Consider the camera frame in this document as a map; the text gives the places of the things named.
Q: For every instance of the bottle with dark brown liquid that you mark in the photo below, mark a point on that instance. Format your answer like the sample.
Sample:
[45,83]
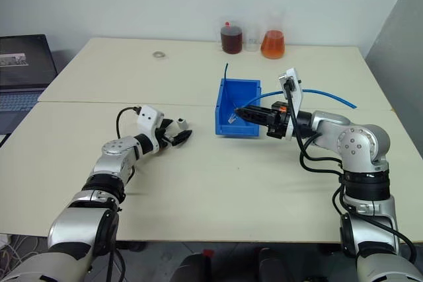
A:
[231,42]

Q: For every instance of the blue plastic bin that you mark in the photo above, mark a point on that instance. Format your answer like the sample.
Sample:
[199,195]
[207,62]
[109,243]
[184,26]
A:
[224,126]

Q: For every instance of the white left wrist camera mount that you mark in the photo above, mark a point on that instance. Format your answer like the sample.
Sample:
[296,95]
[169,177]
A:
[148,120]

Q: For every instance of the flask with orange liquid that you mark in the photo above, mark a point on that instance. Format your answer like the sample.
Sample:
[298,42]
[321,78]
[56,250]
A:
[273,47]

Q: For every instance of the dark grey laptop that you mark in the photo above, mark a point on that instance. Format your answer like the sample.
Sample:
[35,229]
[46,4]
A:
[23,64]

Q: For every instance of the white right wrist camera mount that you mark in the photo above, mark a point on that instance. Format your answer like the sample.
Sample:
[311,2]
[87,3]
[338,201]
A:
[295,97]

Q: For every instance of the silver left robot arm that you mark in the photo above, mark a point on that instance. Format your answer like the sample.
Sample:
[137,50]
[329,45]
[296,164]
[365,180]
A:
[112,150]

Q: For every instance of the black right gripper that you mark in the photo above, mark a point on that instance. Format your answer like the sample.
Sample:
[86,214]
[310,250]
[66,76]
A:
[276,123]

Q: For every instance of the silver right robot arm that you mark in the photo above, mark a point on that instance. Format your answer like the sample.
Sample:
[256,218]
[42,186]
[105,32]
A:
[357,140]

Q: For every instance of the dark rounded shape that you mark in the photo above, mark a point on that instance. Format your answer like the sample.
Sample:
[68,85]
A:
[193,270]

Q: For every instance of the clear glass beaker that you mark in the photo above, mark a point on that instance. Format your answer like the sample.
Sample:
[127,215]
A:
[252,44]

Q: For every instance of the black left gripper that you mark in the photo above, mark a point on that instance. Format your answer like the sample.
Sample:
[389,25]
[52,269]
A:
[162,139]

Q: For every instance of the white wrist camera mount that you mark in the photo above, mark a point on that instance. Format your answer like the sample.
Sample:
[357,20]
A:
[148,120]
[295,97]

